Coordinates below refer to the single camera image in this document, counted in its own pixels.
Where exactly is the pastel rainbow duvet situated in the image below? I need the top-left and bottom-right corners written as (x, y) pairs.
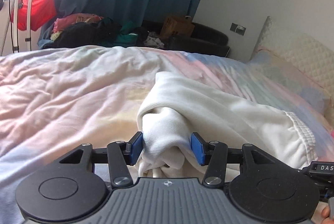
top-left (1, 46), bottom-right (333, 223)

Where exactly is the red bag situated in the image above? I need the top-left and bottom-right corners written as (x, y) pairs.
top-left (18, 0), bottom-right (57, 31)

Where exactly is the wall power socket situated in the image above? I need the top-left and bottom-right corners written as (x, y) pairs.
top-left (230, 23), bottom-right (246, 36)

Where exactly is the brown cardboard box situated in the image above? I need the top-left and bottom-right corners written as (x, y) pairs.
top-left (160, 15), bottom-right (195, 39)

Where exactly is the person's right hand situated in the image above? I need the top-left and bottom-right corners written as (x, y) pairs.
top-left (321, 205), bottom-right (334, 224)

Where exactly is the silver tripod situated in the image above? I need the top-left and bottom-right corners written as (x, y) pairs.
top-left (1, 0), bottom-right (32, 56)

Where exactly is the quilted cream headboard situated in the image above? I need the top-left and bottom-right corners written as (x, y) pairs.
top-left (250, 15), bottom-right (334, 99)

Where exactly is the pile of clothes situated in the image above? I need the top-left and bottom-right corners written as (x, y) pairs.
top-left (37, 13), bottom-right (165, 49)

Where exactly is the white zip-up sweatshirt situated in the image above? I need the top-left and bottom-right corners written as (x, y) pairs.
top-left (136, 71), bottom-right (318, 178)

